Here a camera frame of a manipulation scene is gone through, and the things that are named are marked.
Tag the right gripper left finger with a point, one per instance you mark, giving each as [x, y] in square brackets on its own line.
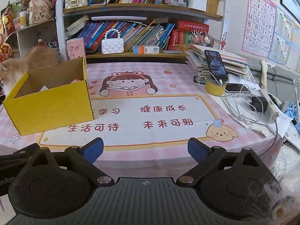
[81, 160]

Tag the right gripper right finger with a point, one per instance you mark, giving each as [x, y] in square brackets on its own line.
[207, 158]

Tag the yellow cardboard box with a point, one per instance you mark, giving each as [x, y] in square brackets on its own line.
[50, 97]

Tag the yellow tape roll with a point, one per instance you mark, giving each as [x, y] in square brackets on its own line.
[214, 87]

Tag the pink checkered desk mat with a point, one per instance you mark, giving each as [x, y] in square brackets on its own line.
[143, 130]

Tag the white power strip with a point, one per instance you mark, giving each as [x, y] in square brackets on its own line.
[272, 111]

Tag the black smartphone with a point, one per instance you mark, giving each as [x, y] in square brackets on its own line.
[215, 65]

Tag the stack of paper booklets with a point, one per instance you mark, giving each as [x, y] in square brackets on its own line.
[234, 64]

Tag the orange fluffy cat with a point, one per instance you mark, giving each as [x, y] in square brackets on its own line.
[13, 69]

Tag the pink sticker cylinder container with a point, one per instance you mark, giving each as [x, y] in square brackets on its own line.
[75, 48]

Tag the white quilted pearl handbag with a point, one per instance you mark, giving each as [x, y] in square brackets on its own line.
[112, 45]

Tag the orange white medicine box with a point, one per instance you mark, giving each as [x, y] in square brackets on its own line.
[140, 49]

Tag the wooden bookshelf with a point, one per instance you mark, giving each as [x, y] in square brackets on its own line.
[139, 12]

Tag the red cartoon foil balloon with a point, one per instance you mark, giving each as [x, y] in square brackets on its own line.
[7, 28]

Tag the ceramic rabbit figurine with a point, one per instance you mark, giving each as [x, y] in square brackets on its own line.
[39, 11]

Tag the alphabet wall poster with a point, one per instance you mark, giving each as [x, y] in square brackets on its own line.
[259, 28]

